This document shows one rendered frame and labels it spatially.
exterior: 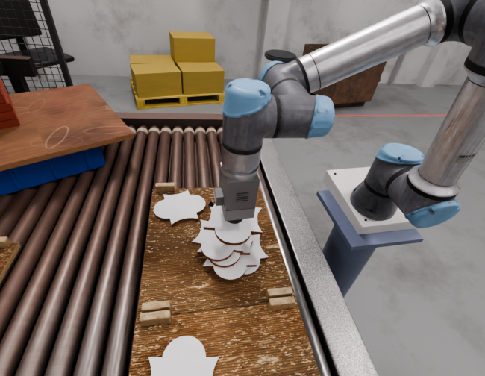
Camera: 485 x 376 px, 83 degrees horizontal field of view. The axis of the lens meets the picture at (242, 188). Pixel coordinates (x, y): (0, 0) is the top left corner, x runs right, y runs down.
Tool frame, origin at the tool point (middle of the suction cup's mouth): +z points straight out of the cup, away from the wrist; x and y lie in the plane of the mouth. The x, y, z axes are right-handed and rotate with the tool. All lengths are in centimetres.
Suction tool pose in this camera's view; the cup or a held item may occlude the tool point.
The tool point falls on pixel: (233, 220)
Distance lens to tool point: 64.6
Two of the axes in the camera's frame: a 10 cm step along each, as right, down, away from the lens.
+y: 2.3, 6.4, -7.3
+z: -0.9, 7.6, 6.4
